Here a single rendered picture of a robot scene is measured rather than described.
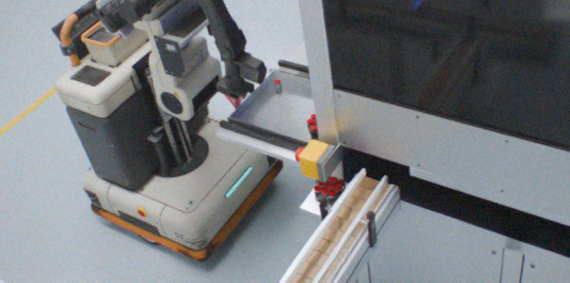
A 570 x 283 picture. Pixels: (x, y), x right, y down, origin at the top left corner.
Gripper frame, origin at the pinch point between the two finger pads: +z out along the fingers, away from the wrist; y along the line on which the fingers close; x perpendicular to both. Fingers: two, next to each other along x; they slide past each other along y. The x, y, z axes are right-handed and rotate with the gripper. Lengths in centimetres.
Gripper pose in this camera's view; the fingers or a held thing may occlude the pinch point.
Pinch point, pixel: (236, 105)
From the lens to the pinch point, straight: 213.1
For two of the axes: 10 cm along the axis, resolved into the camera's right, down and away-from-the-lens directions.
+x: 5.3, -6.0, 5.9
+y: 8.5, 3.8, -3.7
